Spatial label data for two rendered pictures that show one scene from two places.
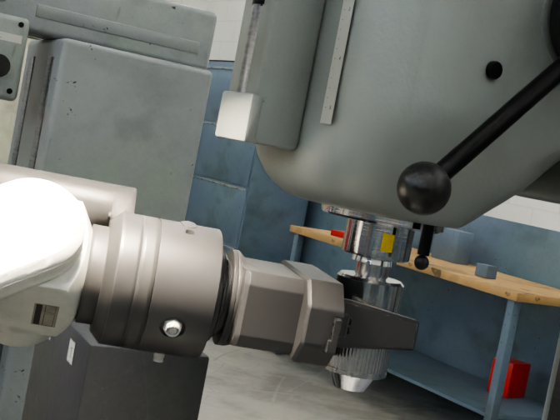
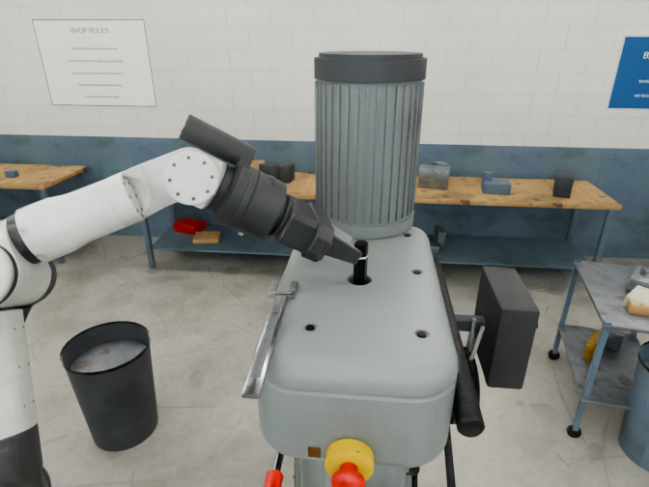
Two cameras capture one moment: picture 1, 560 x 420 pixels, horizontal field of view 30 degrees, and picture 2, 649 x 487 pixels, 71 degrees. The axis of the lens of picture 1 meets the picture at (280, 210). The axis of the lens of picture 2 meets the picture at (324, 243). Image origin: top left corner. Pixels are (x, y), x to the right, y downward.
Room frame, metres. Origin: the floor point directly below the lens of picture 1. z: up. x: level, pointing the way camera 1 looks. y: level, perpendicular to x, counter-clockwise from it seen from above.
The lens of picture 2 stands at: (0.38, 0.46, 2.24)
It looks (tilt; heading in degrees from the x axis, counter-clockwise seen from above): 25 degrees down; 308
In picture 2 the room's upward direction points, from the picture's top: straight up
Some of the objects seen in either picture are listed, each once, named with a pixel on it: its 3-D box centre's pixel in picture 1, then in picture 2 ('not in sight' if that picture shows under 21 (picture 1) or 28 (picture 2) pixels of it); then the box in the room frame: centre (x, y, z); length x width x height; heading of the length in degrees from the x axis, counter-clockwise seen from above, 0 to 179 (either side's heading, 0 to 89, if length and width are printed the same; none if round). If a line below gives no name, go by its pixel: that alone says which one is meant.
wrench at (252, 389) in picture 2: not in sight; (270, 329); (0.73, 0.12, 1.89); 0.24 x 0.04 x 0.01; 124
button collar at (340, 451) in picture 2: not in sight; (349, 461); (0.60, 0.12, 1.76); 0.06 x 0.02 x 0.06; 32
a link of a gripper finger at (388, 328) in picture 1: (373, 329); not in sight; (0.69, -0.08, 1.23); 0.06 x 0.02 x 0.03; 102
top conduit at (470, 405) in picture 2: not in sight; (444, 325); (0.61, -0.18, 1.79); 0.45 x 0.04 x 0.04; 122
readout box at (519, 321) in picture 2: not in sight; (503, 325); (0.59, -0.50, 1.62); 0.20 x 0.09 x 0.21; 122
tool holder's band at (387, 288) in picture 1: (369, 283); not in sight; (0.72, -0.07, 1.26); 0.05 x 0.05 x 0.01
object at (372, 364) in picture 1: (360, 329); not in sight; (0.72, -0.07, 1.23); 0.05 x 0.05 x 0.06
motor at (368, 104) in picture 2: not in sight; (366, 142); (0.85, -0.28, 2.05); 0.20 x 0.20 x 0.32
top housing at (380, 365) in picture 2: not in sight; (358, 316); (0.73, -0.08, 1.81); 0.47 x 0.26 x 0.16; 122
